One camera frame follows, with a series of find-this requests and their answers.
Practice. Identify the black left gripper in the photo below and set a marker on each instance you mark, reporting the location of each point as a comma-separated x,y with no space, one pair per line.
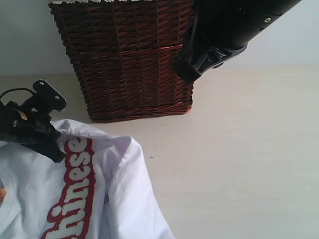
29,124

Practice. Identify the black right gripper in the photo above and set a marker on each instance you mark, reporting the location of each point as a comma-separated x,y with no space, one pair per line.
198,54

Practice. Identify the white t-shirt red lettering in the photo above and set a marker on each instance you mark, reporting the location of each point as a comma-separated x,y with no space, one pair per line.
101,190

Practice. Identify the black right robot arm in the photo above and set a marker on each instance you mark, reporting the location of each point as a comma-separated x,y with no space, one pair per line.
222,30

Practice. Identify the dark red wicker basket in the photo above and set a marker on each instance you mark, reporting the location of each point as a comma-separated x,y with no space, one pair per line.
123,54

